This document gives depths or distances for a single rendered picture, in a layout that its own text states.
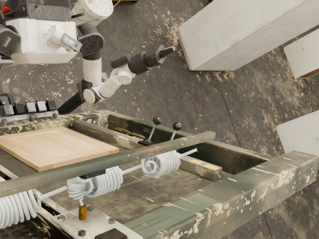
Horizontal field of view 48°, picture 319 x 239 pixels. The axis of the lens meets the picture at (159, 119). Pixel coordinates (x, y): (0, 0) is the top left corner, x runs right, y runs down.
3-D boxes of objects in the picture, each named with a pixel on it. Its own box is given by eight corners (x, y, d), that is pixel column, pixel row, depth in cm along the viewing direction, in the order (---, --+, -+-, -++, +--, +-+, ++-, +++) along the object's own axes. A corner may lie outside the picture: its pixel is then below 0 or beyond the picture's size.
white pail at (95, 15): (90, 11, 353) (116, -18, 319) (98, 38, 347) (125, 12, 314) (60, 7, 331) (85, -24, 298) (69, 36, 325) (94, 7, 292)
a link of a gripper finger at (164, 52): (175, 51, 150) (163, 57, 153) (172, 45, 149) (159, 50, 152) (174, 53, 149) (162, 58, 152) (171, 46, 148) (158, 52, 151)
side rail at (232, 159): (116, 130, 216) (117, 112, 214) (288, 188, 141) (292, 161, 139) (108, 131, 212) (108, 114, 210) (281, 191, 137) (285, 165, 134)
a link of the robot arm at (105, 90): (112, 91, 166) (94, 109, 180) (126, 83, 173) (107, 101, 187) (98, 73, 166) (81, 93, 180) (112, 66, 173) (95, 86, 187)
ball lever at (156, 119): (146, 144, 158) (158, 117, 160) (152, 147, 156) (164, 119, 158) (141, 142, 156) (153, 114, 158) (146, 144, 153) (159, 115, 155)
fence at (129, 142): (80, 126, 198) (80, 119, 197) (221, 177, 133) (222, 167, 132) (73, 127, 194) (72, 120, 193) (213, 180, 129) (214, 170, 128)
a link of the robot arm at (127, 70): (144, 79, 158) (125, 87, 164) (146, 61, 164) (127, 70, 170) (128, 64, 151) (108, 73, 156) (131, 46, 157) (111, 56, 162)
